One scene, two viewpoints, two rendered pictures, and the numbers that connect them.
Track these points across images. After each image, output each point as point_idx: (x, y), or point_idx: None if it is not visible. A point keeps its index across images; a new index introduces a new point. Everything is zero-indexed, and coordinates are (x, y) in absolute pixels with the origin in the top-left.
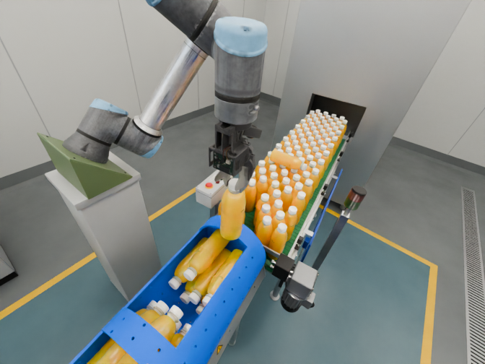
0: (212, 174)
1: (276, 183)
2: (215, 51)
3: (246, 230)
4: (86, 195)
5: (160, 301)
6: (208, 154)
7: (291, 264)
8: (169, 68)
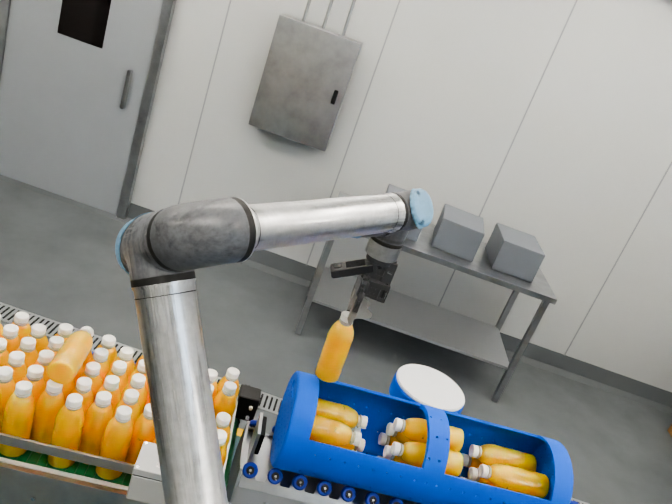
0: (159, 472)
1: (139, 376)
2: None
3: (303, 373)
4: None
5: (396, 446)
6: (388, 292)
7: (250, 387)
8: (202, 358)
